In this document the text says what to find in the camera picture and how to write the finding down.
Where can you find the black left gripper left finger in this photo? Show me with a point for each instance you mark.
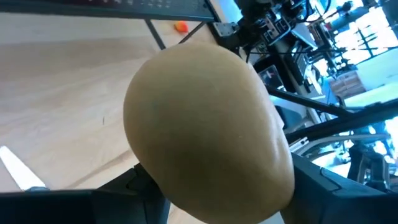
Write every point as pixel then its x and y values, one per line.
pixel 93 208

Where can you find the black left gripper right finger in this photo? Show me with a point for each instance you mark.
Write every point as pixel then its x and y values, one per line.
pixel 335 205

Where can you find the small orange pepper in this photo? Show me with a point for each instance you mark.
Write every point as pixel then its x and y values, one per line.
pixel 181 26

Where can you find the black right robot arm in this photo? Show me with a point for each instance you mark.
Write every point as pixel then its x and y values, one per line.
pixel 252 34

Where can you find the cardboard box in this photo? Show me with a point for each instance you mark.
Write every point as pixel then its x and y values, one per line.
pixel 346 84

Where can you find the black aluminium rig frame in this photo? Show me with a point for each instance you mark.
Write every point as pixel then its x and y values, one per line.
pixel 342 121

